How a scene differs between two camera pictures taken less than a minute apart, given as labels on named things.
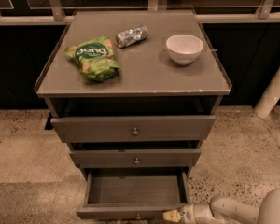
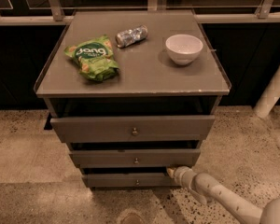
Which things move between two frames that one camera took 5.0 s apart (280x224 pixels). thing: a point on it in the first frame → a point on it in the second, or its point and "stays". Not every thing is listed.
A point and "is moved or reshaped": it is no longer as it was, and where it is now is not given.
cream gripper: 188,215 → 179,174
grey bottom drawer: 133,193 is moved or reshaped
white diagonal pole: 274,91 stays
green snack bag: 95,58 stays
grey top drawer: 133,128 stays
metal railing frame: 158,2 stays
